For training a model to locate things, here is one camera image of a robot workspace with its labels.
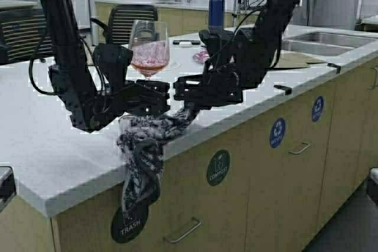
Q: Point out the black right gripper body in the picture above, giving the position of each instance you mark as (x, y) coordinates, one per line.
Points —
(221, 86)

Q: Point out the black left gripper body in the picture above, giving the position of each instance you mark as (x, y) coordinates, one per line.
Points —
(93, 111)

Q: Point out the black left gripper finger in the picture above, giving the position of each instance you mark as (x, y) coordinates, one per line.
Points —
(154, 87)
(147, 107)

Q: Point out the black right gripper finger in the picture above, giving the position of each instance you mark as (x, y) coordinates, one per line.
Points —
(190, 96)
(188, 82)

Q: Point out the black white floral cloth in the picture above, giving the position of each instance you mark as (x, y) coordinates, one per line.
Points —
(141, 143)

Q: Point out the wine glass with pink liquid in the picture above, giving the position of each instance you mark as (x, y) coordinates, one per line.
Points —
(150, 45)

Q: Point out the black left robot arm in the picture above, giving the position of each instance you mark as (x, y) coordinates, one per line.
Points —
(70, 73)

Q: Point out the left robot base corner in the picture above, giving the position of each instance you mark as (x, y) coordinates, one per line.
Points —
(8, 186)

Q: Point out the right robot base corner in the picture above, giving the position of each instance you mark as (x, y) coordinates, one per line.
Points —
(372, 185)

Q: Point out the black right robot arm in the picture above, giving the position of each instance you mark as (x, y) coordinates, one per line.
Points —
(238, 60)

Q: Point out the pink plate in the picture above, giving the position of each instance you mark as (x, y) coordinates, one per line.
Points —
(201, 57)

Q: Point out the black white remote device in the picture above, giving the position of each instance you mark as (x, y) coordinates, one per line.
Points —
(186, 43)

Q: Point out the black mesh office chair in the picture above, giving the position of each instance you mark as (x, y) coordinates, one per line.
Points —
(121, 20)

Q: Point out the brown paper mat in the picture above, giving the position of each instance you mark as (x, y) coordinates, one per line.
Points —
(289, 60)

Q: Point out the blue recycle sticker near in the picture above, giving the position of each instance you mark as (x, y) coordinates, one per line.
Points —
(277, 133)

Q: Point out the blue recycle sticker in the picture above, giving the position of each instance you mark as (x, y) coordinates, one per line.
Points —
(277, 133)
(317, 109)

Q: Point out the blue water bottle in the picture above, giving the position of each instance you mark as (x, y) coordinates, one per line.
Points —
(216, 9)

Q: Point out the green compost sticker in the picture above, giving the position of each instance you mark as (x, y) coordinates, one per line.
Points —
(218, 167)

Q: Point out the blue recycle sticker far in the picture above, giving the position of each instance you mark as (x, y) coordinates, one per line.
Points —
(317, 109)

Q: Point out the island stainless sink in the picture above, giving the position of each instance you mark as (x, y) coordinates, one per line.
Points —
(325, 43)

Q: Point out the black trash sticker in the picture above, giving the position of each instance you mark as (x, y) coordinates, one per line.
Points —
(125, 229)

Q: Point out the stainless steel refrigerator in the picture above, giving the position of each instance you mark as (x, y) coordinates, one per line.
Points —
(338, 14)

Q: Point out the recycle drawer metal handle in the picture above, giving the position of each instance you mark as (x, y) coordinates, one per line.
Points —
(300, 148)

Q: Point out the trash drawer metal handle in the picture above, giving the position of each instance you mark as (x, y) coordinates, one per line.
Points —
(183, 232)

